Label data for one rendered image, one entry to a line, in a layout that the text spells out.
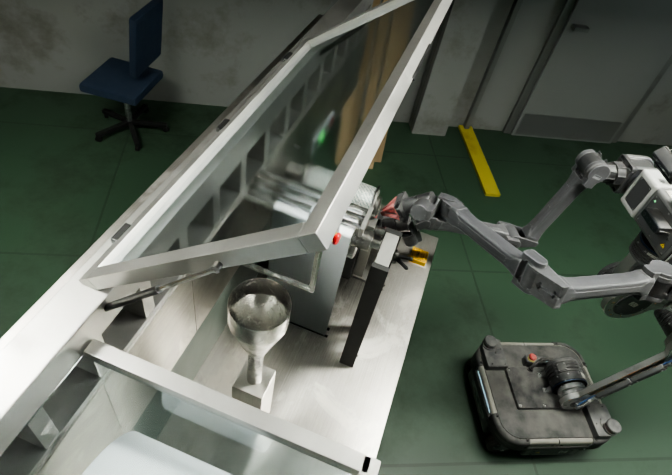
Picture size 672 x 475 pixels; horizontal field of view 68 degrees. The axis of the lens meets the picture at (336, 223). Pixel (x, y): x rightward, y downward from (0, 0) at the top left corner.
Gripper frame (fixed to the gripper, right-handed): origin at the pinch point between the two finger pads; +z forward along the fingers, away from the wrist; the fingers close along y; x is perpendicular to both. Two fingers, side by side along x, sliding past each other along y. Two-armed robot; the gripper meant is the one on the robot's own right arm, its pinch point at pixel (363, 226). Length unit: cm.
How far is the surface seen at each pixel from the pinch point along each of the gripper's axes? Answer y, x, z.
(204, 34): 174, 46, 170
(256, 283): -72, 44, -11
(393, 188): 153, -91, 55
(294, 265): -41.3, 19.7, 3.8
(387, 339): -33.2, -26.4, -11.6
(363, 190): -7.3, 22.2, -10.1
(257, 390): -81, 12, 1
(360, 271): -11.3, -13.5, 2.0
